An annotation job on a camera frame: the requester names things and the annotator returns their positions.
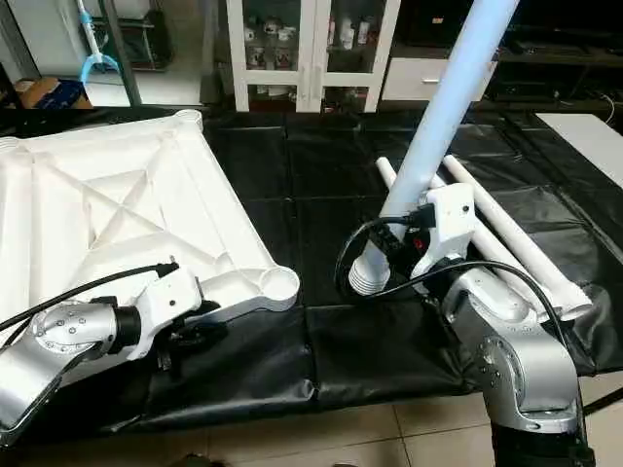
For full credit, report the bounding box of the white glass-door cabinet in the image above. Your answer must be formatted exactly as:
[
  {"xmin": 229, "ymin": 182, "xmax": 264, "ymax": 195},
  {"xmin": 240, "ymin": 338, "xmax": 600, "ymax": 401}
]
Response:
[{"xmin": 226, "ymin": 0, "xmax": 402, "ymax": 113}]

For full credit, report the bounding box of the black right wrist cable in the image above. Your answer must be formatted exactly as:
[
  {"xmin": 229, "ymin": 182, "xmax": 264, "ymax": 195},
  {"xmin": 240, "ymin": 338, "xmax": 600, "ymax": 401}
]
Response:
[{"xmin": 334, "ymin": 216, "xmax": 570, "ymax": 351}]

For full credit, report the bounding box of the white flat board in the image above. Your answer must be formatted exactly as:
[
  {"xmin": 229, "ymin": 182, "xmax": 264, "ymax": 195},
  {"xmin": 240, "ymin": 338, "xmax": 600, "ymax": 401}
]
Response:
[{"xmin": 535, "ymin": 114, "xmax": 623, "ymax": 191}]

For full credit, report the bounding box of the black metal pole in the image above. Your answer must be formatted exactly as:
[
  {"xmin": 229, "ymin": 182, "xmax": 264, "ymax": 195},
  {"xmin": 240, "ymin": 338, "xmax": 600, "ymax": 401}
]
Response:
[{"xmin": 100, "ymin": 0, "xmax": 142, "ymax": 106}]

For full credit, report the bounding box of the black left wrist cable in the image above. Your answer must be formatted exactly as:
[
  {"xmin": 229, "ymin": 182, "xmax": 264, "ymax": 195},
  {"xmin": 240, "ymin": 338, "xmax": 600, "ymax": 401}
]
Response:
[{"xmin": 0, "ymin": 261, "xmax": 181, "ymax": 334}]

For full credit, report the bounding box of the white plastic table top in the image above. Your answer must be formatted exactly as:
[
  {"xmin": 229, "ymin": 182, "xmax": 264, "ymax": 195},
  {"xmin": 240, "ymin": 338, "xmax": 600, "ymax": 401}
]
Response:
[{"xmin": 0, "ymin": 109, "xmax": 301, "ymax": 337}]

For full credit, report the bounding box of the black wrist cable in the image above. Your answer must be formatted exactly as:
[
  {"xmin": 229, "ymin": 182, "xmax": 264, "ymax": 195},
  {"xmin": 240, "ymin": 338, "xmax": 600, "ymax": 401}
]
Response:
[
  {"xmin": 334, "ymin": 216, "xmax": 570, "ymax": 351},
  {"xmin": 0, "ymin": 261, "xmax": 181, "ymax": 334}
]

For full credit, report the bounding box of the white plastic table leg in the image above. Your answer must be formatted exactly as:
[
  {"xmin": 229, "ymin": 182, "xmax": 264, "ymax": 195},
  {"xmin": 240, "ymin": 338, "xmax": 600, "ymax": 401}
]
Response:
[
  {"xmin": 443, "ymin": 154, "xmax": 593, "ymax": 320},
  {"xmin": 474, "ymin": 219, "xmax": 575, "ymax": 322},
  {"xmin": 348, "ymin": 0, "xmax": 522, "ymax": 296},
  {"xmin": 375, "ymin": 156, "xmax": 402, "ymax": 191}
]

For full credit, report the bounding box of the blue plastic tool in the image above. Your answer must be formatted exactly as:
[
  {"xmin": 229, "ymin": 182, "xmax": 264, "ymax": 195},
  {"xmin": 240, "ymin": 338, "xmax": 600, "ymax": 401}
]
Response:
[{"xmin": 78, "ymin": 0, "xmax": 123, "ymax": 84}]

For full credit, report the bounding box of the black work mat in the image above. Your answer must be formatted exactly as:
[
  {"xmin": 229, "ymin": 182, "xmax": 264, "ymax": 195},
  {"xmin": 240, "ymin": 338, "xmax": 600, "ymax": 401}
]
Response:
[{"xmin": 0, "ymin": 105, "xmax": 623, "ymax": 434}]

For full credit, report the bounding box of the white drawer unit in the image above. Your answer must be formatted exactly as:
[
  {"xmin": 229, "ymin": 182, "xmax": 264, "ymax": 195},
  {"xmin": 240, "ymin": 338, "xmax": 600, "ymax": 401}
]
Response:
[{"xmin": 380, "ymin": 56, "xmax": 493, "ymax": 101}]

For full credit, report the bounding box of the brown cardboard box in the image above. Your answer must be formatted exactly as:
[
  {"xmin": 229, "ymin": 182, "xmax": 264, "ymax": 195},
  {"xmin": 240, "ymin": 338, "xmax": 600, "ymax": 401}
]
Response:
[{"xmin": 15, "ymin": 76, "xmax": 91, "ymax": 110}]

